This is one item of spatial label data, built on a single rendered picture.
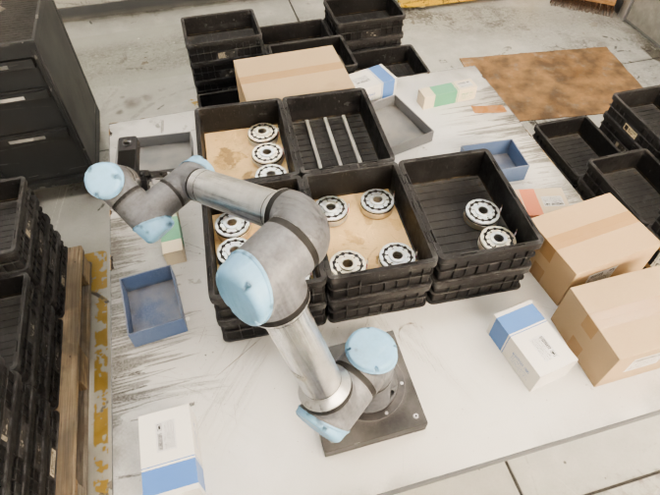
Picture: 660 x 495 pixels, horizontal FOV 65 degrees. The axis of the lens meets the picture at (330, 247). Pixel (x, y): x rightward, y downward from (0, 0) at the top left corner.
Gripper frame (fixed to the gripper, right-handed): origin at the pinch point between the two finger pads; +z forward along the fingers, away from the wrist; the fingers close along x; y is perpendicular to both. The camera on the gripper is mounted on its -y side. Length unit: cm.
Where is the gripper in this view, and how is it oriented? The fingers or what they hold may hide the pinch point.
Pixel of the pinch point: (145, 177)
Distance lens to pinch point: 148.8
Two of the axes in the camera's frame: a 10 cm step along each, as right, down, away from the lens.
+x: 9.9, -1.1, 0.7
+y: 1.1, 9.9, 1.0
